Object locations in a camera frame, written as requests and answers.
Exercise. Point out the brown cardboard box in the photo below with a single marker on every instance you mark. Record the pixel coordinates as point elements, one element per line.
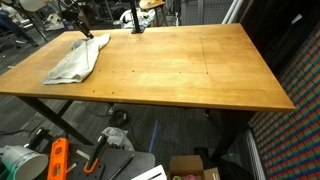
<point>186,166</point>

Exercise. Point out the orange level tool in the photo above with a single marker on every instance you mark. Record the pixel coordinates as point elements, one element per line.
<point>57,160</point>

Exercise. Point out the white pegboard panel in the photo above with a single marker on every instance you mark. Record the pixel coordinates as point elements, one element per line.
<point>206,10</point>

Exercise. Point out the silver aluminium rail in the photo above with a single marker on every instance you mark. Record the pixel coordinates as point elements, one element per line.
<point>256,156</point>

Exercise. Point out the white poles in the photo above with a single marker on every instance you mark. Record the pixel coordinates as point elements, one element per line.
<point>233,10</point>

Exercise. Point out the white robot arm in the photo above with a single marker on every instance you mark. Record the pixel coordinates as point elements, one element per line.
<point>33,4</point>

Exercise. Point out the yellow cloth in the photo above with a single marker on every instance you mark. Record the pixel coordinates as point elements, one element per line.
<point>177,177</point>

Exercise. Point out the colourful woven wall curtain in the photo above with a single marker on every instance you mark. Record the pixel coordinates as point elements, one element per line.
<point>293,133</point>

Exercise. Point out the white plastic bag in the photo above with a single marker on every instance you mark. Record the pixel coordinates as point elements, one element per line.
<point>118,136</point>

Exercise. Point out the white paper label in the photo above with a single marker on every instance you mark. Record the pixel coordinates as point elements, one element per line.
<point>297,17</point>

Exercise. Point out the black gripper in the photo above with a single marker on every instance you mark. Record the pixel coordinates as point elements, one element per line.
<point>79,26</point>

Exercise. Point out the black table leg frame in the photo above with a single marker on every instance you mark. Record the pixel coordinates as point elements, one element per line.
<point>56,120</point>

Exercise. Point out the black bag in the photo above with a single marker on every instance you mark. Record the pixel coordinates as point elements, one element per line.
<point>233,170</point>

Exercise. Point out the white bucket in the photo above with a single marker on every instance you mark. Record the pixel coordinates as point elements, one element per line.
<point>23,163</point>

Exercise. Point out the black tool board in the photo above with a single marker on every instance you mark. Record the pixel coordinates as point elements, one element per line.
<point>100,166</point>

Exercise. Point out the white crumpled cloth pile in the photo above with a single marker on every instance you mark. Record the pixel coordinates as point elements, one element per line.
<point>140,18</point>

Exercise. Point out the silver metal bar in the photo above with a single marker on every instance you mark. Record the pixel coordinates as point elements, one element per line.
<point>81,154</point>

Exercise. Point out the black vertical pole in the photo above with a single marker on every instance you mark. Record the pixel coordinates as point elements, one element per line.
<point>135,15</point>

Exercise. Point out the black curtain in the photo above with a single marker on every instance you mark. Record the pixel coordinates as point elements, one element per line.
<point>273,33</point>

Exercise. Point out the round wooden stool table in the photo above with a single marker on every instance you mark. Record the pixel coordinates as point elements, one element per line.
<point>151,4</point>

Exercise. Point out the blue floor tape strip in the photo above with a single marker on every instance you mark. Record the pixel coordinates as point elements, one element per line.
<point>153,136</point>

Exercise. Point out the white cloth towel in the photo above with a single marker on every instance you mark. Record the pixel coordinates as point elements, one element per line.
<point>80,56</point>

